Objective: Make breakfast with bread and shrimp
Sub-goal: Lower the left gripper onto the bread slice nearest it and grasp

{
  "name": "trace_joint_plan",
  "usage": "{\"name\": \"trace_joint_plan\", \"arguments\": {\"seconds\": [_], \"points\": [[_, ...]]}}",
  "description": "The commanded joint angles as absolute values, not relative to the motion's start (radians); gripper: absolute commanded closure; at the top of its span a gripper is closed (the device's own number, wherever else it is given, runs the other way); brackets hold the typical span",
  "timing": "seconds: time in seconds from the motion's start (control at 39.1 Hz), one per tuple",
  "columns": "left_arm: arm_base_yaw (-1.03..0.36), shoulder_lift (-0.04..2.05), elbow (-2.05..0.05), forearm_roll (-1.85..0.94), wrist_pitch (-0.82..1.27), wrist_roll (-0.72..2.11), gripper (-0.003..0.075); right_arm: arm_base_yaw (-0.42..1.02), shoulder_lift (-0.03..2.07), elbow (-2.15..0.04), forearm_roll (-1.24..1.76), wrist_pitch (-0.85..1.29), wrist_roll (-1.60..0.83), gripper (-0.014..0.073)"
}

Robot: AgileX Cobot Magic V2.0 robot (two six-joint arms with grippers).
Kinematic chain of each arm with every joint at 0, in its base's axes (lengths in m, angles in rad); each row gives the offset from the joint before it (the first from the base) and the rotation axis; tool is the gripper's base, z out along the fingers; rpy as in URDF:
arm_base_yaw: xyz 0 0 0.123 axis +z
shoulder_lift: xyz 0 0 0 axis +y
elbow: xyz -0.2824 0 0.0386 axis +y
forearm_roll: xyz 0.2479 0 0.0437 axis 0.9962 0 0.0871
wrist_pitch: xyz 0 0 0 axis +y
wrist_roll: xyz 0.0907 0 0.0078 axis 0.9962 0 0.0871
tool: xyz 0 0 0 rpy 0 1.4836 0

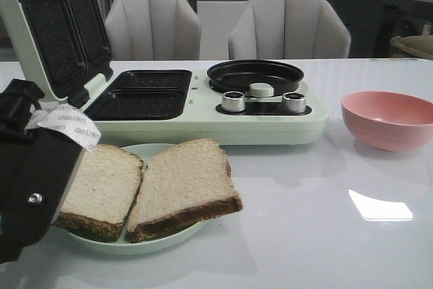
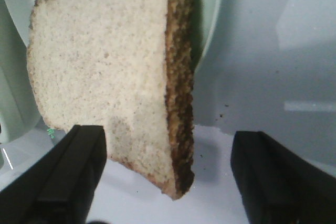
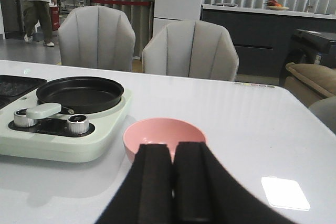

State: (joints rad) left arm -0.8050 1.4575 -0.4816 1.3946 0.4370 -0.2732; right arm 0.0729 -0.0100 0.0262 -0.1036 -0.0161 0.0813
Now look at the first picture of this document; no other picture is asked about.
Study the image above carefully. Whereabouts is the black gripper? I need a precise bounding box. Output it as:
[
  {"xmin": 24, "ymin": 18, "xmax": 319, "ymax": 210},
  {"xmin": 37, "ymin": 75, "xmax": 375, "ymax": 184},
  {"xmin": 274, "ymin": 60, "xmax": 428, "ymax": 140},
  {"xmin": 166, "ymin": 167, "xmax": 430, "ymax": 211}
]
[{"xmin": 1, "ymin": 79, "xmax": 101, "ymax": 263}]

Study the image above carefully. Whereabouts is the bread slice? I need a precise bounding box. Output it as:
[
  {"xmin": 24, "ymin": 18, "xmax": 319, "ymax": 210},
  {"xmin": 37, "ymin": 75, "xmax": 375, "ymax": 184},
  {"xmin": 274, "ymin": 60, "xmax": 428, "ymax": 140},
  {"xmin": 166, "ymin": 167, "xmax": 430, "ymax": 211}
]
[
  {"xmin": 55, "ymin": 144, "xmax": 143, "ymax": 242},
  {"xmin": 127, "ymin": 138, "xmax": 243, "ymax": 243}
]

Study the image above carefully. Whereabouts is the green breakfast maker lid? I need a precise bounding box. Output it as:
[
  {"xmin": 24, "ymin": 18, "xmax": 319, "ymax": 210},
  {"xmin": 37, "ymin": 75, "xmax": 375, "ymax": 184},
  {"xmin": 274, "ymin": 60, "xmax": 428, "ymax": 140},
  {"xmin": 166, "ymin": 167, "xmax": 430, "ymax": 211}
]
[{"xmin": 1, "ymin": 0, "xmax": 113, "ymax": 108}]

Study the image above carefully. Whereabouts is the pink bowl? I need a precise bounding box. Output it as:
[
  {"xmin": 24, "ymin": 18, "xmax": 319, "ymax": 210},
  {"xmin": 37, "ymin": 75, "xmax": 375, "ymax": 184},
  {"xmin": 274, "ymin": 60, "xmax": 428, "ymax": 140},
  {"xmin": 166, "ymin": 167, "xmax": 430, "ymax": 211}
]
[{"xmin": 341, "ymin": 91, "xmax": 432, "ymax": 152}]

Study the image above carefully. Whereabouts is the green breakfast maker base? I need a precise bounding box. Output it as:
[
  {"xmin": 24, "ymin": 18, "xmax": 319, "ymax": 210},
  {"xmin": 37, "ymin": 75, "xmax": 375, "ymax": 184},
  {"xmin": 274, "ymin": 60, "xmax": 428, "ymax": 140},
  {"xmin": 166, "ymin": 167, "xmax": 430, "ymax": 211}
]
[{"xmin": 82, "ymin": 69, "xmax": 329, "ymax": 146}]

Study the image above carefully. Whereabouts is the light green plate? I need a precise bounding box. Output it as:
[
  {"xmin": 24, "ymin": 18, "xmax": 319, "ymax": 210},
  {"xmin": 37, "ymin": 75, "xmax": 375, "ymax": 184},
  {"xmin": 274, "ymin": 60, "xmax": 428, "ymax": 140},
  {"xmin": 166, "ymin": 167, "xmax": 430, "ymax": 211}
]
[{"xmin": 64, "ymin": 143, "xmax": 209, "ymax": 255}]

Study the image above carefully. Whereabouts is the left grey upholstered chair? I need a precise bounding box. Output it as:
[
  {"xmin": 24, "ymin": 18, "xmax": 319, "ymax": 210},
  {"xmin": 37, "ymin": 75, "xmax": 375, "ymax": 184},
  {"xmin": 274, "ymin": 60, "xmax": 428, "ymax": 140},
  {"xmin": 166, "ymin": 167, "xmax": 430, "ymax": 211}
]
[{"xmin": 105, "ymin": 0, "xmax": 202, "ymax": 61}]

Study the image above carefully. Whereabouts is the grey upholstered chair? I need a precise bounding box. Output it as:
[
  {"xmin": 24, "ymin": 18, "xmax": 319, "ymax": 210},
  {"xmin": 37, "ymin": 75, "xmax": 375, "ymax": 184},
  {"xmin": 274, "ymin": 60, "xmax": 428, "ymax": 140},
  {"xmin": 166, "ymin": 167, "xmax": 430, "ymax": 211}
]
[
  {"xmin": 105, "ymin": 0, "xmax": 202, "ymax": 61},
  {"xmin": 228, "ymin": 0, "xmax": 351, "ymax": 60}
]

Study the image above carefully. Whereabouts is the left silver control knob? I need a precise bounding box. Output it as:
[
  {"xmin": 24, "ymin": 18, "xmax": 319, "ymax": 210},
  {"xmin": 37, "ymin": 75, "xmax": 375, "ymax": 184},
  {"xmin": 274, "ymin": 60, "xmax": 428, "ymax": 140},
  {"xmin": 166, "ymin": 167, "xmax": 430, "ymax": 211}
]
[{"xmin": 221, "ymin": 91, "xmax": 246, "ymax": 113}]

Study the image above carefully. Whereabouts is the silver control knob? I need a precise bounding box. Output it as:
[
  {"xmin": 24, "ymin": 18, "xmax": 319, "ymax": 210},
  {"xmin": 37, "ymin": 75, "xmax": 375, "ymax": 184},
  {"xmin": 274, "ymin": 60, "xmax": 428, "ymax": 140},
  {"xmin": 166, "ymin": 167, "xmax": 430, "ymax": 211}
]
[
  {"xmin": 221, "ymin": 91, "xmax": 246, "ymax": 113},
  {"xmin": 281, "ymin": 92, "xmax": 306, "ymax": 114}
]

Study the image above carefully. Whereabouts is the black round frying pan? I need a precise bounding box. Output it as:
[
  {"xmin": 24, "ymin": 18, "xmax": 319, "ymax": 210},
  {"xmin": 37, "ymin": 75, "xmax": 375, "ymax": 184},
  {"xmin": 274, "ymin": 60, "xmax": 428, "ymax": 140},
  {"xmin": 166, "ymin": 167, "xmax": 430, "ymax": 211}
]
[{"xmin": 207, "ymin": 60, "xmax": 304, "ymax": 96}]

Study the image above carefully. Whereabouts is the white refrigerator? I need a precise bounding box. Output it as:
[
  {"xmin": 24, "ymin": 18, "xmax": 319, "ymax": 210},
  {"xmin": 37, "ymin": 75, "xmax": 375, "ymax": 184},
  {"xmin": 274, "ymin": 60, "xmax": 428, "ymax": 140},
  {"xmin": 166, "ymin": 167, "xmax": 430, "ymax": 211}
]
[{"xmin": 196, "ymin": 0, "xmax": 258, "ymax": 61}]

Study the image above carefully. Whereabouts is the right silver control knob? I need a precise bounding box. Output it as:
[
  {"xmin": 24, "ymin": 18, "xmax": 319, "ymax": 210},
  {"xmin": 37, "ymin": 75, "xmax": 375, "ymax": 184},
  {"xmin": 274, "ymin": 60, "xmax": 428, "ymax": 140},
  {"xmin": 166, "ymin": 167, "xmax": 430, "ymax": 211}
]
[{"xmin": 281, "ymin": 92, "xmax": 306, "ymax": 114}]

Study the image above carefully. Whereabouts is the right grey upholstered chair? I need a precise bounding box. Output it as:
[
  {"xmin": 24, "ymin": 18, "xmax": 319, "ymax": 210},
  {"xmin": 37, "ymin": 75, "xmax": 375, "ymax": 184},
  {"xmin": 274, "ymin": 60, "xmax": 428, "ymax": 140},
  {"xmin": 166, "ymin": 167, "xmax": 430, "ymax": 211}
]
[{"xmin": 228, "ymin": 0, "xmax": 351, "ymax": 60}]

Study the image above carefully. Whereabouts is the beige sofa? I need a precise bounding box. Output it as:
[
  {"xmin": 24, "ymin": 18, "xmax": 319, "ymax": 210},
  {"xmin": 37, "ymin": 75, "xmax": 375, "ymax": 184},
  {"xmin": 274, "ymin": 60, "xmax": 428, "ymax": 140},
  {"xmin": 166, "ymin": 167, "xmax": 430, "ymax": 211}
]
[{"xmin": 390, "ymin": 35, "xmax": 432, "ymax": 60}]

